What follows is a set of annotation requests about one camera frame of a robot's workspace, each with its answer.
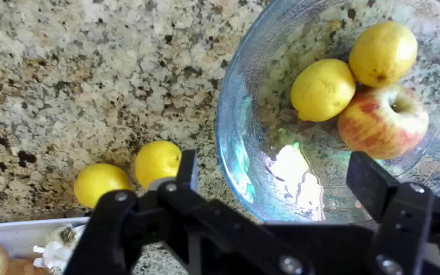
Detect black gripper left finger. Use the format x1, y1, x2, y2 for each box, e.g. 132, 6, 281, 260
64, 150, 317, 275

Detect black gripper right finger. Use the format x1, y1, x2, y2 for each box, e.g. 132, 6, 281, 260
346, 151, 440, 275

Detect yellow lemon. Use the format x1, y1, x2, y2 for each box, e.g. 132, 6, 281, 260
133, 139, 184, 190
347, 20, 419, 89
289, 57, 358, 124
72, 162, 135, 210

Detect clear glass bowl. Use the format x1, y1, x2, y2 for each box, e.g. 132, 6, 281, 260
216, 0, 440, 226

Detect red yellow apple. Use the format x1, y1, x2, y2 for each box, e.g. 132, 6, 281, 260
336, 84, 431, 161

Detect white garlic bulbs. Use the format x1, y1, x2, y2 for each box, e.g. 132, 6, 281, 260
32, 223, 87, 272

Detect small brown onion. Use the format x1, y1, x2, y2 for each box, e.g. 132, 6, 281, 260
5, 254, 49, 275

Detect white rectangular tray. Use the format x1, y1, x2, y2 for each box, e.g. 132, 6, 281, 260
0, 216, 92, 275

